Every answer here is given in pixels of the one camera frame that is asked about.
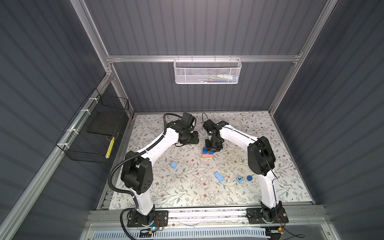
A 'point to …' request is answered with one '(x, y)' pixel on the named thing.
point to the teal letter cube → (239, 179)
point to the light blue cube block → (174, 164)
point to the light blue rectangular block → (219, 176)
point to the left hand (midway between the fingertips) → (196, 140)
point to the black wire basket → (88, 136)
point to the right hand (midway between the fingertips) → (210, 152)
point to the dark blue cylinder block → (249, 178)
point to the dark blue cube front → (211, 152)
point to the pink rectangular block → (208, 155)
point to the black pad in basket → (105, 123)
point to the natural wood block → (207, 156)
